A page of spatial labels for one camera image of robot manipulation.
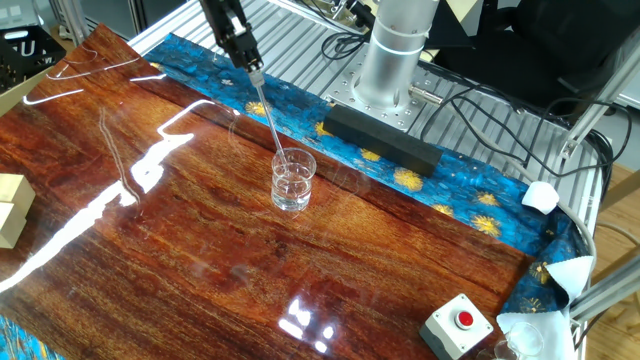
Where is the aluminium frame post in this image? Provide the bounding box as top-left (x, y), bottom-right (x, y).
top-left (48, 0), bottom-right (92, 47)

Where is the black printed box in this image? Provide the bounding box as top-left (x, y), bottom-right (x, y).
top-left (0, 24), bottom-right (67, 96)

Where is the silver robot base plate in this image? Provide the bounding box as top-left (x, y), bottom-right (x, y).
top-left (322, 42), bottom-right (444, 132)

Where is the black office chair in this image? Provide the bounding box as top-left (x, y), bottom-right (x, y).
top-left (434, 0), bottom-right (640, 109)

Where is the long black cable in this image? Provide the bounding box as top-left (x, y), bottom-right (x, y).
top-left (419, 84), bottom-right (635, 201)
top-left (447, 97), bottom-right (556, 179)

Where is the light wooden cube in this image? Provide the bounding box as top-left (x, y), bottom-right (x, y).
top-left (0, 173), bottom-right (37, 214)
top-left (0, 199), bottom-right (29, 250)

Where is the clear glass stirring rod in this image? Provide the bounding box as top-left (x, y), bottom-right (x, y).
top-left (252, 69), bottom-right (290, 170)

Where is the grey cable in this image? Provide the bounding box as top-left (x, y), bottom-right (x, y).
top-left (464, 127), bottom-right (599, 281)

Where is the small empty glass beaker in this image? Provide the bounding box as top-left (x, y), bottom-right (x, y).
top-left (494, 321), bottom-right (545, 360)

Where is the silver cable connector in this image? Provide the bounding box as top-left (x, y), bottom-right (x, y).
top-left (408, 84), bottom-right (444, 106)

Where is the medium empty glass beaker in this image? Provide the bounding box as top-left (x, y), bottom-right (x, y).
top-left (474, 344), bottom-right (506, 360)

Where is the slanted aluminium frame strut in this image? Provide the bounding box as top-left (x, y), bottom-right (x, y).
top-left (569, 254), bottom-right (640, 321)
top-left (557, 27), bottom-right (640, 161)

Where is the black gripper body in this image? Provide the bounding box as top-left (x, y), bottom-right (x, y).
top-left (199, 0), bottom-right (250, 29)

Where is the glossy wood print mat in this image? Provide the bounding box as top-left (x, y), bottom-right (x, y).
top-left (0, 23), bottom-right (534, 360)

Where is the coiled black cable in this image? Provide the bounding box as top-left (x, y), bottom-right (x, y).
top-left (319, 30), bottom-right (374, 62)

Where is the black foam block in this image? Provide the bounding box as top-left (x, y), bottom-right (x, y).
top-left (322, 103), bottom-right (445, 178)

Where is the red push button box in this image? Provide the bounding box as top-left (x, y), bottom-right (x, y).
top-left (418, 293), bottom-right (495, 360)

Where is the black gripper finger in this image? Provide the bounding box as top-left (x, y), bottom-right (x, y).
top-left (209, 24), bottom-right (259, 88)
top-left (228, 22), bottom-right (265, 88)

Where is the glass beaker with water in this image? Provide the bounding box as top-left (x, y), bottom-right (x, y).
top-left (270, 147), bottom-right (318, 213)

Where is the blue starry night cloth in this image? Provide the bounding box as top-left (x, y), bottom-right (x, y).
top-left (0, 32), bottom-right (596, 360)

